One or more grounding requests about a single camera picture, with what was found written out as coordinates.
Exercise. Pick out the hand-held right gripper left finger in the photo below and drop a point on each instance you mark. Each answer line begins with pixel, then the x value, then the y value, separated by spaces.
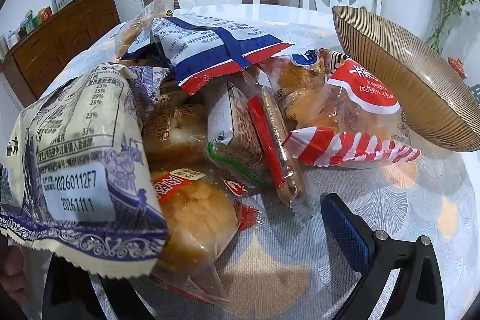
pixel 120 299

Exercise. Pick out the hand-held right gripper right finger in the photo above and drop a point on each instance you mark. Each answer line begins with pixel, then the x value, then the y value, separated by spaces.
pixel 345 226

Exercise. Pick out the red striped clear bread packet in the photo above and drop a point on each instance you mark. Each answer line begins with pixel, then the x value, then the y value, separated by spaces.
pixel 356 106

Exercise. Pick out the brown snack packet green edge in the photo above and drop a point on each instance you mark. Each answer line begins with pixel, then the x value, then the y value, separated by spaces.
pixel 234 132

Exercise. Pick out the ribbed amber glass bowl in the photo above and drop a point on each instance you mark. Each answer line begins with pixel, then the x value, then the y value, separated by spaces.
pixel 405 80

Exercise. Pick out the purple cream snack packet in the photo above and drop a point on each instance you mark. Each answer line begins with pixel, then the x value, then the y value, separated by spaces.
pixel 150 80
pixel 75 140

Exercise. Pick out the blue white red snack packet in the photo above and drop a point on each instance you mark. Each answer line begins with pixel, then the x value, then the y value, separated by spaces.
pixel 144 42
pixel 217 50

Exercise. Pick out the red strip biscuit packet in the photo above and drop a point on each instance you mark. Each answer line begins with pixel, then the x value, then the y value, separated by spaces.
pixel 279 155

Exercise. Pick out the orange label bread packet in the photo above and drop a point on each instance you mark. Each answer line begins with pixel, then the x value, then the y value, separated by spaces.
pixel 198 215

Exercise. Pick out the clear pastry packet blue label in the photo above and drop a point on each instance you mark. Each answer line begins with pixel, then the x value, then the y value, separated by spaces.
pixel 296 80

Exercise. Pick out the brown label cake packet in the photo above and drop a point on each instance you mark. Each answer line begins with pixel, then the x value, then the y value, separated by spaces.
pixel 176 140

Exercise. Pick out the small red packet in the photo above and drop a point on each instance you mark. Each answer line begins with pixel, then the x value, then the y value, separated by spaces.
pixel 456 67

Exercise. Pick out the brown wooden cabinet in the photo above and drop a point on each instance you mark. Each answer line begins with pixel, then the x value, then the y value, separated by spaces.
pixel 63 39

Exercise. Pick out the clear bread packet yellow print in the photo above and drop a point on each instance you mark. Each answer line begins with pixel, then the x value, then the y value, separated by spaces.
pixel 129 31

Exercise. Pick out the green box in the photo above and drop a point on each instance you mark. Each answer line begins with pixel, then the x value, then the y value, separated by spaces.
pixel 37 17

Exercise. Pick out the orange red box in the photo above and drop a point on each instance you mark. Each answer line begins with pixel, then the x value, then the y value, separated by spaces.
pixel 45 13

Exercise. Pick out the white side unit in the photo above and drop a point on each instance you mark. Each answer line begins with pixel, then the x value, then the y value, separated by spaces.
pixel 127 1

